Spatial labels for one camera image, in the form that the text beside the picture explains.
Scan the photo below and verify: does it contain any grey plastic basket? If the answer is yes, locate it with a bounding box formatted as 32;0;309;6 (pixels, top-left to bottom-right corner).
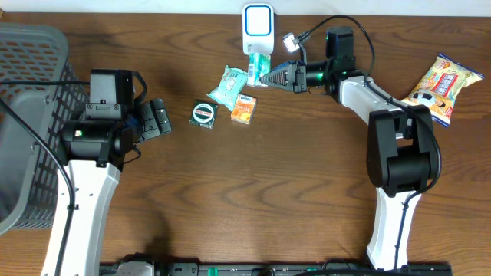
1;23;88;232

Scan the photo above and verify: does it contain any orange tissue pack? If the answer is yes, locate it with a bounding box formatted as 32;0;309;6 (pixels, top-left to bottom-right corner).
231;94;257;125

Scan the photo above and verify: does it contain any teal tissue pack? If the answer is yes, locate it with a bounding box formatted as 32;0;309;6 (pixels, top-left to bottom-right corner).
247;52;271;87

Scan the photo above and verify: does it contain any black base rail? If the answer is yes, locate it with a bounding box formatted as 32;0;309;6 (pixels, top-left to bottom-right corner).
98;261;453;276

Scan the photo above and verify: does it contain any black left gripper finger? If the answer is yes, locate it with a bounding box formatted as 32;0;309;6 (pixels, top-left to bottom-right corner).
139;103;160;140
150;98;172;134

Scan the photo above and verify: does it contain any green Zam-Buk box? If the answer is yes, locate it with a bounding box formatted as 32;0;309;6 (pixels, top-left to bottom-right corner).
189;100;218;129

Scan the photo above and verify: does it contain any white barcode scanner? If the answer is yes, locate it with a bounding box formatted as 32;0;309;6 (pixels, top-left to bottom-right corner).
242;3;275;55

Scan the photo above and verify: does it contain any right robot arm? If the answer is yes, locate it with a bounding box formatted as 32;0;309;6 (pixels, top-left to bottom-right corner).
261;26;441;272

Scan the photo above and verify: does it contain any large yellow snack bag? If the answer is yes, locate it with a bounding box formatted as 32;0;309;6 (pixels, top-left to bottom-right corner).
402;53;484;127

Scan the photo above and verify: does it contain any teal wet wipes pack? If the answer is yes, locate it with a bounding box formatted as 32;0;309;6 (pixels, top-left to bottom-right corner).
207;65;248;111

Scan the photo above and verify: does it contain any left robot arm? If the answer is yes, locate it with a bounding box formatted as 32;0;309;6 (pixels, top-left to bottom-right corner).
41;69;172;275

